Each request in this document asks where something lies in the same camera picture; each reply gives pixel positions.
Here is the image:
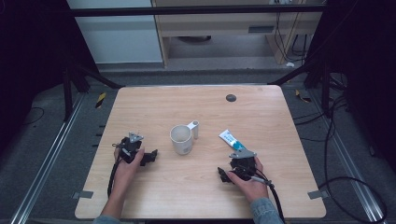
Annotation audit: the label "white cup with handle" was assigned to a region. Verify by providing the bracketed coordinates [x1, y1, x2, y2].
[169, 119, 201, 156]

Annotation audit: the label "thin black floor cable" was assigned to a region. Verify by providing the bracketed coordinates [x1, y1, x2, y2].
[21, 106, 45, 127]

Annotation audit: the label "light wooden desk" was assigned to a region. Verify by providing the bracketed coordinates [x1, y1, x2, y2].
[151, 0, 325, 67]

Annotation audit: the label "black floor cables bundle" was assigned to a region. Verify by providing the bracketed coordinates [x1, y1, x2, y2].
[292, 73, 349, 188]

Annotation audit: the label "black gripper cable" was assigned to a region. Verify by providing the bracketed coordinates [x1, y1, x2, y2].
[248, 175, 286, 224]
[106, 157, 124, 198]

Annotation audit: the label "person's right hand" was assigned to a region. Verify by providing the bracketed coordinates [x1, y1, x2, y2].
[226, 156, 270, 203]

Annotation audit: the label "yellow and black tape strip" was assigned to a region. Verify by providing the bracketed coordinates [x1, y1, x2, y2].
[294, 89, 312, 104]
[94, 91, 107, 109]

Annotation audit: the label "black metal stand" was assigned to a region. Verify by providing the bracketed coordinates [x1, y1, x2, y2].
[60, 57, 125, 123]
[267, 57, 333, 117]

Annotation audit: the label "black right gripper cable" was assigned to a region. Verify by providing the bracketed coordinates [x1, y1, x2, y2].
[248, 175, 286, 224]

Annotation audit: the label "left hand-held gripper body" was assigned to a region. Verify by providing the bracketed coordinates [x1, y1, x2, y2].
[119, 132, 145, 164]

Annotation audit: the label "black hanging cables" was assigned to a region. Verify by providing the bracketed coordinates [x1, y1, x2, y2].
[273, 0, 313, 63]

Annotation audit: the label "grey table bracket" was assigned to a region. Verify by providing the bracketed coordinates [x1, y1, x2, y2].
[306, 189, 331, 201]
[71, 189, 94, 201]

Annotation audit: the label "black horizontal frame bar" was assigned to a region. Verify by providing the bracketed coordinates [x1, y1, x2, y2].
[68, 4, 327, 19]

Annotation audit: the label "person's left hand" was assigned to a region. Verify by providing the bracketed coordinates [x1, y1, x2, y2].
[113, 147, 146, 189]

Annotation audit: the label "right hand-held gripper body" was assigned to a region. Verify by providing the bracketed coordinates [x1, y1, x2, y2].
[228, 148, 260, 182]

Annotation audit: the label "black looped floor cable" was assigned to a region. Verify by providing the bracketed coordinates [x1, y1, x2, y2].
[317, 175, 389, 224]

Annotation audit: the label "aluminium floor rail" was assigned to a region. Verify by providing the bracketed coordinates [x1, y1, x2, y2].
[8, 92, 87, 224]
[309, 89, 389, 224]

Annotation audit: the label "white and blue toothpaste tube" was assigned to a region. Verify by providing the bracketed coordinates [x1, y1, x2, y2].
[218, 129, 248, 152]

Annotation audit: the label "white cabinet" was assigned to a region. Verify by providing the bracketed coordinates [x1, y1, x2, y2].
[66, 0, 164, 65]

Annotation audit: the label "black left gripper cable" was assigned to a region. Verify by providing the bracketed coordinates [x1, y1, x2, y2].
[106, 157, 124, 198]

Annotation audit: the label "dark curtain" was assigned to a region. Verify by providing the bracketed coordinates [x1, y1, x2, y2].
[0, 0, 101, 157]
[306, 0, 396, 175]

